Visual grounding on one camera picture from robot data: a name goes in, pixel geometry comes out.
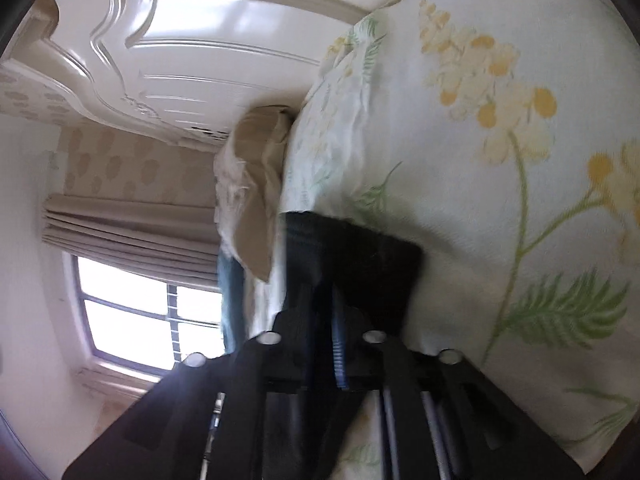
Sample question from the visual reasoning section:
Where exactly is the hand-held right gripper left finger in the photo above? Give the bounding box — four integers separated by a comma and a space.
62, 309, 315, 480

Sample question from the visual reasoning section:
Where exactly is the floral bed sheet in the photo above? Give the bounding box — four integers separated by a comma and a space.
279, 0, 640, 480

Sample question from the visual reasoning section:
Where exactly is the beige pillow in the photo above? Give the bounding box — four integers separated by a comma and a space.
214, 105, 296, 282

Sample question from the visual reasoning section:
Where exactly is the white carved headboard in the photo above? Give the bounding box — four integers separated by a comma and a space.
10, 0, 427, 152

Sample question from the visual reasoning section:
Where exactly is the window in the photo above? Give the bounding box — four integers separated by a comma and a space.
62, 252, 226, 377

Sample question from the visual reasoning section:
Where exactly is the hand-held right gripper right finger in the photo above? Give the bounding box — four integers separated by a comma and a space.
334, 304, 585, 480

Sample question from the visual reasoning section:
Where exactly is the beige window curtain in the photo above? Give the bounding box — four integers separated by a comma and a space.
42, 192, 222, 289

